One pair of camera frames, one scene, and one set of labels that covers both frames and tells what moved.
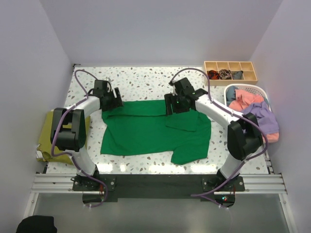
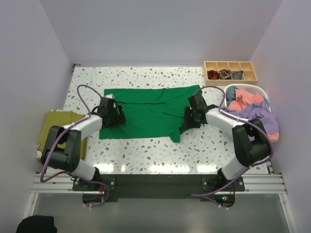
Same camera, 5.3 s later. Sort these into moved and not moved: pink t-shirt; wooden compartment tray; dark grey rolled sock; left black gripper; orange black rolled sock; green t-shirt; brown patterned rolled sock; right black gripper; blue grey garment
Moved: right black gripper; left black gripper; green t-shirt
Not moved: dark grey rolled sock; pink t-shirt; orange black rolled sock; blue grey garment; brown patterned rolled sock; wooden compartment tray
